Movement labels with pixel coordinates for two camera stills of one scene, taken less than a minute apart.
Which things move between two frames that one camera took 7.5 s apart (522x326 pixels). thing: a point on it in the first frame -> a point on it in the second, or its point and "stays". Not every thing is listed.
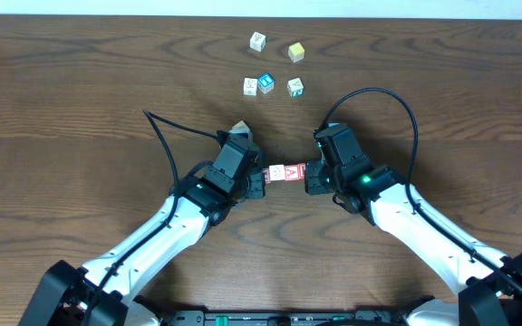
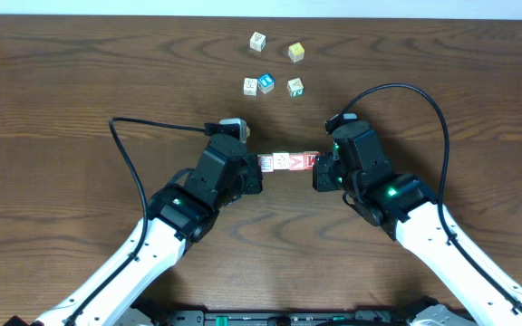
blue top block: [265, 82] stays
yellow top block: [296, 52] stays
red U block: [267, 175] -> [266, 162]
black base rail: [287, 318] stays
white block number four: [250, 86] stays
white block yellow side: [276, 172] -> [281, 160]
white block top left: [257, 42] stays
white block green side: [295, 87] stays
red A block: [292, 172] -> [296, 161]
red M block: [302, 170] -> [310, 159]
